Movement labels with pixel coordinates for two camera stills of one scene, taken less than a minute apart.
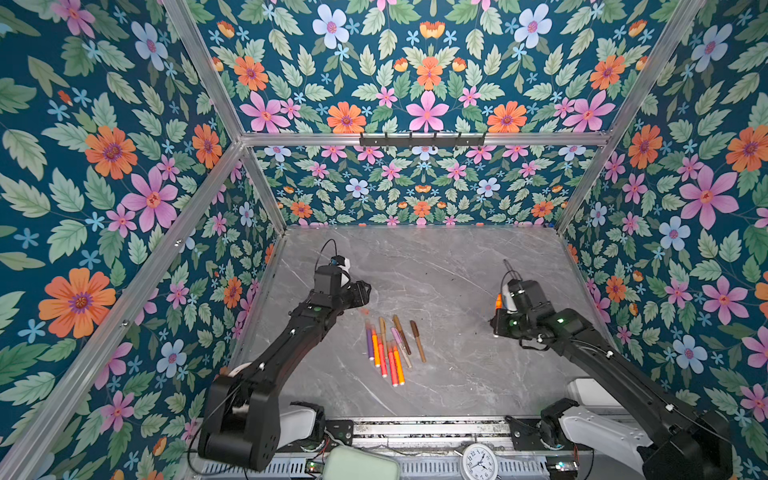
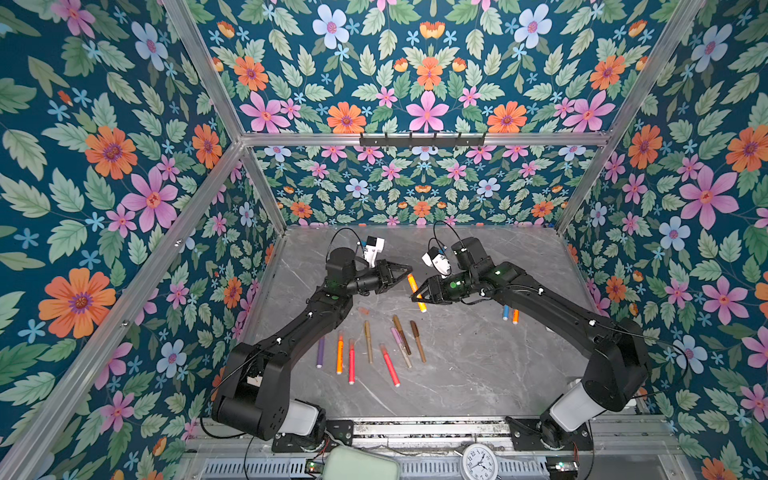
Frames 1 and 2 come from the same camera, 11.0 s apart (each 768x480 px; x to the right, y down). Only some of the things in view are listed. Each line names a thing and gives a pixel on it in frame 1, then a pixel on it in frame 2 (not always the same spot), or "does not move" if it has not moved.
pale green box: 353,463 does not move
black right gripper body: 506,325 → 456,287
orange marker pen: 376,350 → 340,359
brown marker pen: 398,326 does not move
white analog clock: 479,462 does not move
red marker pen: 383,359 → 352,362
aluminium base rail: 518,431 does not move
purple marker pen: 369,339 → 321,352
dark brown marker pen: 415,331 does not move
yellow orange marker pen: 401,373 → 414,287
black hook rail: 420,142 does not move
